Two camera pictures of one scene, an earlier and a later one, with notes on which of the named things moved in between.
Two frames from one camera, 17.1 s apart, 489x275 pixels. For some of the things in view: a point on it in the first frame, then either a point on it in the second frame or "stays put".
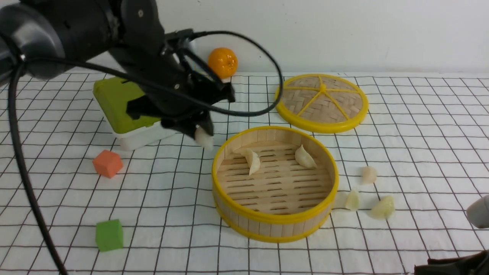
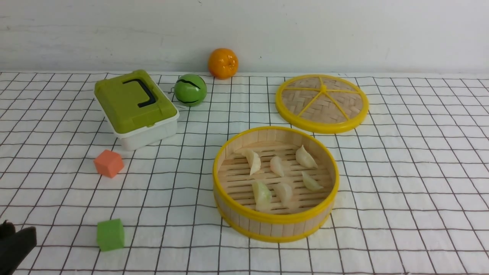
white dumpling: (352, 203) -> (310, 184)
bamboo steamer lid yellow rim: (322, 103) stays put
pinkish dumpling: (369, 174) -> (284, 192)
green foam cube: (109, 235) stays put
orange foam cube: (107, 163) stays put
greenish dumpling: (384, 209) -> (263, 196)
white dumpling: (303, 158) stays put
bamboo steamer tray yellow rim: (274, 184) stays put
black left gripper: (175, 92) -> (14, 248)
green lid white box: (111, 94) stays put
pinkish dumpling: (204, 139) -> (277, 166)
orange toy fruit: (223, 61) stays put
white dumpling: (252, 159) stays put
